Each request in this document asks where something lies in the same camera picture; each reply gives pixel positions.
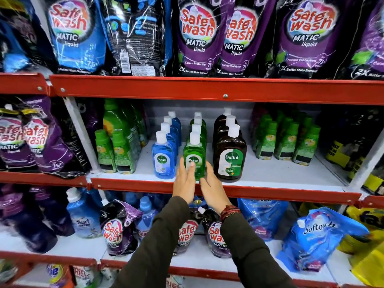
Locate person's left hand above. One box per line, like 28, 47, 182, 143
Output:
172, 157, 196, 204

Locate person's right hand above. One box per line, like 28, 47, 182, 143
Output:
199, 161, 232, 214

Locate person's right forearm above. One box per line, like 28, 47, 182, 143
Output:
220, 212, 298, 288

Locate person's left forearm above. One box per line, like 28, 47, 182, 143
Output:
111, 196, 191, 288

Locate brown liquid bottle white cap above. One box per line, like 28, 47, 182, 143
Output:
214, 107, 238, 129
213, 115, 243, 149
213, 124, 248, 183

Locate blue liquid bottle white cap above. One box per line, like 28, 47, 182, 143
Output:
163, 116, 180, 147
152, 131, 176, 180
168, 111, 182, 147
160, 122, 178, 166

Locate light blue softener bottle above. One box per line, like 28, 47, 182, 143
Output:
136, 196, 158, 241

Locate small purple black detergent pouch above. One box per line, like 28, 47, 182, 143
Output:
173, 207, 205, 257
198, 207, 232, 259
100, 200, 143, 257

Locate small green cleaner bottle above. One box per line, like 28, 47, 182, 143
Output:
112, 130, 137, 174
94, 129, 117, 174

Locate large green cleaner bottle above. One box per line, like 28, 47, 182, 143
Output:
103, 98, 142, 165
127, 102, 149, 148

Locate group of small green bottles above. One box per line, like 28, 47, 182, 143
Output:
250, 108, 321, 166

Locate white red detergent packet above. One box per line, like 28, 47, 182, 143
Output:
166, 275, 185, 288

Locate blue detergent bottle white cap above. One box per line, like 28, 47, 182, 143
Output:
66, 187, 103, 239

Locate white shelf upright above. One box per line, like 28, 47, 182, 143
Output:
62, 97, 101, 174
345, 136, 384, 193

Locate large blue softener pouch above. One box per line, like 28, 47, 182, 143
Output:
276, 207, 370, 273

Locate dark purple detergent bottle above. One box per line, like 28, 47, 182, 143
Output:
0, 184, 58, 254
29, 186, 75, 237

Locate yellow and black packs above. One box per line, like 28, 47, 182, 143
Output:
325, 109, 384, 196

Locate black detergent pouch back side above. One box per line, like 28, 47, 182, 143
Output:
100, 0, 172, 77

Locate white green detergent packet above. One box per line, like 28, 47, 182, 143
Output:
71, 265, 101, 288

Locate purple detergent pouch yellow cap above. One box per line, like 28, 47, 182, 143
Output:
0, 104, 38, 173
21, 96, 75, 174

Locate yellow orange detergent packet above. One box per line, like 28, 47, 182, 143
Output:
46, 264, 70, 288

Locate yellow softener pouches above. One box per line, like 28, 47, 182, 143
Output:
337, 205, 384, 288

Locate blue detergent pouch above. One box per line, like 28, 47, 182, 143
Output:
44, 0, 107, 75

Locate grey green packet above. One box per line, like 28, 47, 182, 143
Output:
0, 259, 19, 284

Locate dark detergent pouch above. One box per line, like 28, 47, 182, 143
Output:
0, 0, 58, 73

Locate red bead bracelet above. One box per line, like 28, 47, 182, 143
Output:
220, 205, 241, 223

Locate long red shelf rail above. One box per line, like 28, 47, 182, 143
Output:
49, 74, 384, 106
90, 177, 362, 206
100, 259, 341, 288

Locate short red shelf rail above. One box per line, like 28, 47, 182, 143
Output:
359, 195, 384, 210
0, 251, 98, 285
0, 73, 50, 96
0, 171, 91, 189

